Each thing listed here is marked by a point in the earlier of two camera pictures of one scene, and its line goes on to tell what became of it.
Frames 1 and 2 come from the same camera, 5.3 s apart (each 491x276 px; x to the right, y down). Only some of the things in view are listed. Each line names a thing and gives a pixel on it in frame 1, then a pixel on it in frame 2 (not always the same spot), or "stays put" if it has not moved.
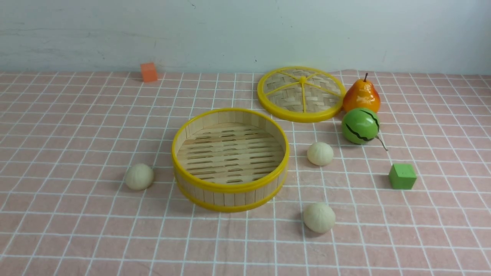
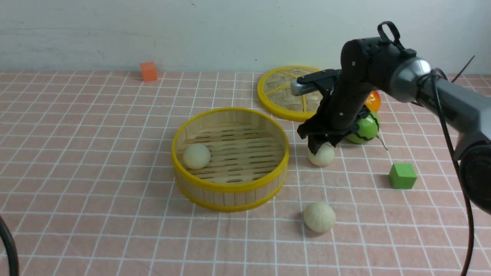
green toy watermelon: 361,125 stays put
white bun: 139,176 → 196,156
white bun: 320,153 stays put
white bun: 319,217 stays put
